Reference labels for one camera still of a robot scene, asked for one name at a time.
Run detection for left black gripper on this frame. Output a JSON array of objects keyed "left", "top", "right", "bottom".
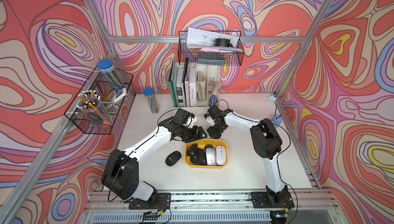
[{"left": 179, "top": 125, "right": 207, "bottom": 143}]

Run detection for black mouse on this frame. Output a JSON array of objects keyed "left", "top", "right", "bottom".
[
  {"left": 190, "top": 156, "right": 198, "bottom": 165},
  {"left": 186, "top": 144, "right": 198, "bottom": 157},
  {"left": 208, "top": 131, "right": 222, "bottom": 139},
  {"left": 165, "top": 151, "right": 182, "bottom": 167},
  {"left": 197, "top": 148, "right": 207, "bottom": 165}
]

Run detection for silver mouse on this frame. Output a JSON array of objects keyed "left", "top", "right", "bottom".
[
  {"left": 216, "top": 146, "right": 227, "bottom": 166},
  {"left": 205, "top": 145, "right": 217, "bottom": 166}
]

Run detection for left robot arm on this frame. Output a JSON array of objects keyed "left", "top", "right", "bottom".
[{"left": 101, "top": 108, "right": 207, "bottom": 201}]

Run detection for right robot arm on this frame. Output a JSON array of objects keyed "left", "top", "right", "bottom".
[{"left": 204, "top": 105, "right": 294, "bottom": 210}]

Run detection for yellow plastic storage tray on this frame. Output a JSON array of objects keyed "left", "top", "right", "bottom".
[{"left": 184, "top": 139, "right": 229, "bottom": 169}]

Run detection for white file organizer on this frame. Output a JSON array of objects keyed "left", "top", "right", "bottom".
[{"left": 176, "top": 63, "right": 221, "bottom": 108}]

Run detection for green book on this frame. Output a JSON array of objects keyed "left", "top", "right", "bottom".
[{"left": 168, "top": 59, "right": 178, "bottom": 108}]

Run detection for blue lid pencil tube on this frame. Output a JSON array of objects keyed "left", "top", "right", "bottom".
[{"left": 143, "top": 87, "right": 159, "bottom": 114}]

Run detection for small blue desk lamp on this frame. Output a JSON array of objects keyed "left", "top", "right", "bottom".
[{"left": 268, "top": 94, "right": 283, "bottom": 128}]

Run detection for white book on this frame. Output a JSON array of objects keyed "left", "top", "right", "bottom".
[{"left": 188, "top": 67, "right": 197, "bottom": 107}]

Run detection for black tape roll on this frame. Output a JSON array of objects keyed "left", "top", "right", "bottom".
[{"left": 214, "top": 38, "right": 234, "bottom": 47}]

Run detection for white paper sheets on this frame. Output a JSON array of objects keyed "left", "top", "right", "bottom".
[{"left": 186, "top": 28, "right": 243, "bottom": 53}]

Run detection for clear pen cup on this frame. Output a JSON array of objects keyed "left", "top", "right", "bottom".
[{"left": 77, "top": 90, "right": 111, "bottom": 125}]

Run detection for blue lid tube in basket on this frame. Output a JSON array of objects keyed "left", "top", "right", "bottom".
[{"left": 97, "top": 59, "right": 124, "bottom": 92}]

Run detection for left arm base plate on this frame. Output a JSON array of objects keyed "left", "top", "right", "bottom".
[{"left": 128, "top": 193, "right": 171, "bottom": 210}]

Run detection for black wire basket back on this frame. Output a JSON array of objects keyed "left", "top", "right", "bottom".
[{"left": 178, "top": 30, "right": 245, "bottom": 66}]

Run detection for black wire basket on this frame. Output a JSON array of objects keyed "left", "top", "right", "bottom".
[
  {"left": 178, "top": 30, "right": 245, "bottom": 66},
  {"left": 64, "top": 69, "right": 133, "bottom": 135}
]

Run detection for black wire basket left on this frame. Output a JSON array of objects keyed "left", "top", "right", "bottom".
[{"left": 64, "top": 69, "right": 133, "bottom": 135}]

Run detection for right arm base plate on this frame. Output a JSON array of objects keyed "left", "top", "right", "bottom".
[{"left": 250, "top": 189, "right": 295, "bottom": 210}]

